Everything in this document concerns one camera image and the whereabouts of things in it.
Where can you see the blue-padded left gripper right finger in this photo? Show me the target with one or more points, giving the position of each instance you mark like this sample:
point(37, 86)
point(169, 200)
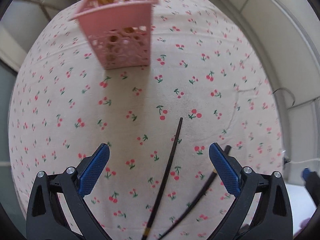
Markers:
point(261, 208)

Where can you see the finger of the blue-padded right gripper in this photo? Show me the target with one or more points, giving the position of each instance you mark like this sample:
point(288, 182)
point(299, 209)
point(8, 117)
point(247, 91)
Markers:
point(312, 184)

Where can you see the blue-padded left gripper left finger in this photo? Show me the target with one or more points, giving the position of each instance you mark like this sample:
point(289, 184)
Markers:
point(45, 216)

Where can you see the black chopstick with gold band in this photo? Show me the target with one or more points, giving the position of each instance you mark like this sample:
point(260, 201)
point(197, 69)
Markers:
point(163, 183)

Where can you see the cherry print tablecloth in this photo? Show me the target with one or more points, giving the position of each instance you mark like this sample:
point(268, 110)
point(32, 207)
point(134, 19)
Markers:
point(204, 78)

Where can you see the pink perforated utensil basket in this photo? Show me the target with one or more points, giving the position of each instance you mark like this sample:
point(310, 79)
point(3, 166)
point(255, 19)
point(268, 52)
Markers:
point(118, 33)

